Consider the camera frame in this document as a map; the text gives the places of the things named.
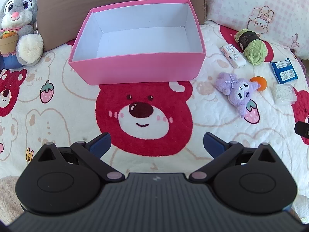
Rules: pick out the beige fleece cloth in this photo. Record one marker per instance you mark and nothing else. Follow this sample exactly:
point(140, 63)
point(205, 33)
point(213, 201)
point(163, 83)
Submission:
point(8, 195)

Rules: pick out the pink cardboard box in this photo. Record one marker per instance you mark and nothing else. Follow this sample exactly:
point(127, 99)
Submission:
point(135, 69)

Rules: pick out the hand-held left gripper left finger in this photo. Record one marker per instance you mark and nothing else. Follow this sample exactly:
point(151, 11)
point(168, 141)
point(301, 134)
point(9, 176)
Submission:
point(101, 143)

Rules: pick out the pink checked pillow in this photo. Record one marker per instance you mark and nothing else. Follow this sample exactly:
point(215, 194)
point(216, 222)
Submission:
point(241, 0)

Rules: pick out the grey bunny plush toy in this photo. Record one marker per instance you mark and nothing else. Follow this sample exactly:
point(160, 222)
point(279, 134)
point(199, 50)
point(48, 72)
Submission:
point(21, 21)

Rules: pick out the purple plush toy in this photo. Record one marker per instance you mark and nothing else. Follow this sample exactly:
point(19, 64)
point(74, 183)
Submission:
point(233, 90)

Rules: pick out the blue packet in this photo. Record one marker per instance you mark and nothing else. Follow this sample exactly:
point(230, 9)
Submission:
point(283, 71)

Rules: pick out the green yarn ball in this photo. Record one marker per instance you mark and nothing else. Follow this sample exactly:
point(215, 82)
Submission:
point(254, 49)

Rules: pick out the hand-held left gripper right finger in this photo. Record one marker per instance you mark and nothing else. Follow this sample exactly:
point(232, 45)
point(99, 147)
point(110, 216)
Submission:
point(212, 143)

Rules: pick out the brown pillow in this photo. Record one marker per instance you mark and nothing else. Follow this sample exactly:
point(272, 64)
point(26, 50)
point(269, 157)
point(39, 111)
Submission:
point(72, 4)

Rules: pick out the white tissue pack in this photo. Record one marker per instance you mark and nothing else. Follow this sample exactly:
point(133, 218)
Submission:
point(233, 56)

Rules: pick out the printed bear blanket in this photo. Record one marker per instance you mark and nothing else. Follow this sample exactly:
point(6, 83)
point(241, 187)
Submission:
point(60, 116)

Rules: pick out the clear box of white bands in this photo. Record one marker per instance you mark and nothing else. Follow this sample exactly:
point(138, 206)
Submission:
point(283, 94)

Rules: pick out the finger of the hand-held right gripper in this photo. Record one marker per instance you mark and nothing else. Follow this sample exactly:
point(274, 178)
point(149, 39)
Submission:
point(303, 130)

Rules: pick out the orange makeup sponge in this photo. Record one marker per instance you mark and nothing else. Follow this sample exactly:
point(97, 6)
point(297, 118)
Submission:
point(259, 83)

